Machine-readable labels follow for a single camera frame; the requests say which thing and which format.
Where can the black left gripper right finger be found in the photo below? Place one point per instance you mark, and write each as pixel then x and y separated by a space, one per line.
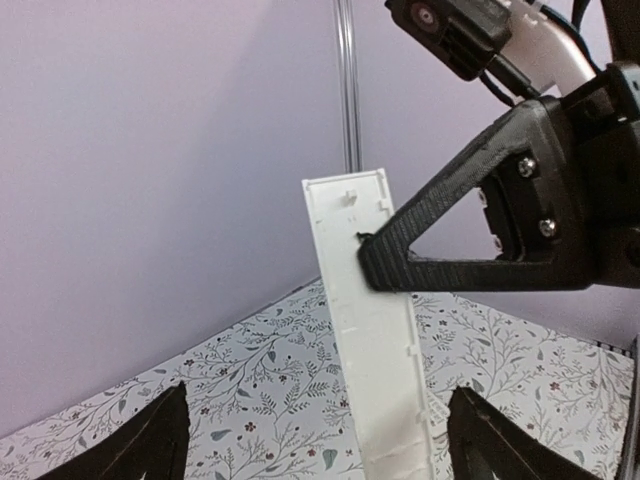
pixel 485 444

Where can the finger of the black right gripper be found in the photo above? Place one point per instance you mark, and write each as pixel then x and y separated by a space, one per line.
pixel 440 239

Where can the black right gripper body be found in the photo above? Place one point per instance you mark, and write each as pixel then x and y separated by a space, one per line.
pixel 607 180

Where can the floral patterned table mat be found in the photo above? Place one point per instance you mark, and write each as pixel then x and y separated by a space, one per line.
pixel 268 400

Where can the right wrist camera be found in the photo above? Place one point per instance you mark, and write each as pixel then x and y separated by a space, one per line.
pixel 517 49

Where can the white battery cover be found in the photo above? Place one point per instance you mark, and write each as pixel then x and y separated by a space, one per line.
pixel 376 333

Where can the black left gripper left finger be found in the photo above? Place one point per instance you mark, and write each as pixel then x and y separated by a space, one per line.
pixel 151 445

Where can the right aluminium corner post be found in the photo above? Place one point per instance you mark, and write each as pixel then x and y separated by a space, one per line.
pixel 349 85

